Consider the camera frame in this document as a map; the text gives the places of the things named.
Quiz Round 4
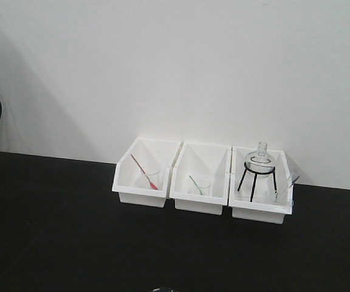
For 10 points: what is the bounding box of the small beaker in left bin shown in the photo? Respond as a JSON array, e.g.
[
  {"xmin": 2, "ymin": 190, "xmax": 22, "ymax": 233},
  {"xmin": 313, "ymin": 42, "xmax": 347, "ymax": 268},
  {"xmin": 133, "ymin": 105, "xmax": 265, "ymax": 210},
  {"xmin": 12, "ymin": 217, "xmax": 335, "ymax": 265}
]
[{"xmin": 140, "ymin": 169, "xmax": 159, "ymax": 190}]

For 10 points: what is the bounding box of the white middle storage bin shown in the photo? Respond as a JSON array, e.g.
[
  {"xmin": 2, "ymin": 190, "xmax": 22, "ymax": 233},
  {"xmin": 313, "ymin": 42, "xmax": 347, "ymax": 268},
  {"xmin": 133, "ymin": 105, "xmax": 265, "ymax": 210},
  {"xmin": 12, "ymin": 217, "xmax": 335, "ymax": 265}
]
[{"xmin": 170, "ymin": 142, "xmax": 232, "ymax": 215}]

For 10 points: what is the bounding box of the white storage bin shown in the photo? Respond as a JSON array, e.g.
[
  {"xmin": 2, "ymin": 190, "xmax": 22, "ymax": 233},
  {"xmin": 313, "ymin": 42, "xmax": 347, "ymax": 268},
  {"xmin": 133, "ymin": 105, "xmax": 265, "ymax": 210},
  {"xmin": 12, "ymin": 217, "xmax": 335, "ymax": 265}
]
[
  {"xmin": 228, "ymin": 146, "xmax": 293, "ymax": 224},
  {"xmin": 112, "ymin": 137, "xmax": 182, "ymax": 207},
  {"xmin": 170, "ymin": 142, "xmax": 232, "ymax": 215}
]

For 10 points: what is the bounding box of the white left storage bin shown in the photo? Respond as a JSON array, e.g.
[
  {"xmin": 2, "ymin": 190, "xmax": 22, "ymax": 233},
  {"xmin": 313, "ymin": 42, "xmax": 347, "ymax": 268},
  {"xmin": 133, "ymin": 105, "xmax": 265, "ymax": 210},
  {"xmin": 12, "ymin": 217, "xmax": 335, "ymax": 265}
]
[{"xmin": 112, "ymin": 137, "xmax": 182, "ymax": 207}]

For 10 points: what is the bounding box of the red stirring rod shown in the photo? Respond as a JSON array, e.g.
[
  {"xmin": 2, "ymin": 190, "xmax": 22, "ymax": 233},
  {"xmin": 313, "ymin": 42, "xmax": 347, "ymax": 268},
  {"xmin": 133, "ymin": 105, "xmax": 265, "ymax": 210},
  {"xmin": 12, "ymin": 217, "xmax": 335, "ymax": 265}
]
[{"xmin": 130, "ymin": 154, "xmax": 158, "ymax": 190}]

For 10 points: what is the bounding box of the green stirring rod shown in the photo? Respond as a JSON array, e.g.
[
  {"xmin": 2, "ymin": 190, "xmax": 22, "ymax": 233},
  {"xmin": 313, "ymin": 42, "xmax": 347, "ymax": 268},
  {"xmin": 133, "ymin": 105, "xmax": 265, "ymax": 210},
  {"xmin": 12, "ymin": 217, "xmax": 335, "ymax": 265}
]
[{"xmin": 189, "ymin": 175, "xmax": 203, "ymax": 195}]

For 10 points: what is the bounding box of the small beaker in middle bin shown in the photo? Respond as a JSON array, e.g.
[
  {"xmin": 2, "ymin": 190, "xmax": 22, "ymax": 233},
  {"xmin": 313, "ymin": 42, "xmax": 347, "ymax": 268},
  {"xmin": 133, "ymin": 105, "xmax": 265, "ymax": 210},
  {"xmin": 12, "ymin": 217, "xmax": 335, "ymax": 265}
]
[{"xmin": 194, "ymin": 178, "xmax": 211, "ymax": 196}]

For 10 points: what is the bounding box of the round glass flask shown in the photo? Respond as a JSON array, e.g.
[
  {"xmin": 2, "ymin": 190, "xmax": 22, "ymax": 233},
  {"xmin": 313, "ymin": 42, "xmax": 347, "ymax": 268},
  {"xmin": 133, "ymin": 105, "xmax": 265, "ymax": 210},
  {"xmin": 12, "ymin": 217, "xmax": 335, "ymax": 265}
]
[{"xmin": 245, "ymin": 142, "xmax": 276, "ymax": 178}]

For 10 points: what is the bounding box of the white right storage bin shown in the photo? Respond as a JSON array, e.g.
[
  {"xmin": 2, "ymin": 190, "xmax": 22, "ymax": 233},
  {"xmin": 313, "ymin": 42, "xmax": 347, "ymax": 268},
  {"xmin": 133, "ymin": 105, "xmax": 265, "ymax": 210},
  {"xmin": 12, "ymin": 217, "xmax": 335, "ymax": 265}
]
[{"xmin": 228, "ymin": 146, "xmax": 293, "ymax": 224}]

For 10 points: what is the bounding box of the clear glass beaker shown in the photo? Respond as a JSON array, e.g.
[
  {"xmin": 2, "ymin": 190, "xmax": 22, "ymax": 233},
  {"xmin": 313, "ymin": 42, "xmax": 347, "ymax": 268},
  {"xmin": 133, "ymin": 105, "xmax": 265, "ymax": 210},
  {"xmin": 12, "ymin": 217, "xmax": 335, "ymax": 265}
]
[{"xmin": 151, "ymin": 287, "xmax": 176, "ymax": 292}]

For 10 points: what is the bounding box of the black wire tripod stand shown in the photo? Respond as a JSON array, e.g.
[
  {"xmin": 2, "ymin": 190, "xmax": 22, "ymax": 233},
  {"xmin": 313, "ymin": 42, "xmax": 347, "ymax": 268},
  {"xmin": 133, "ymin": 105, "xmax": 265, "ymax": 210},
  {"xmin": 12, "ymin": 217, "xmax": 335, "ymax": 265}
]
[{"xmin": 237, "ymin": 162, "xmax": 277, "ymax": 202}]

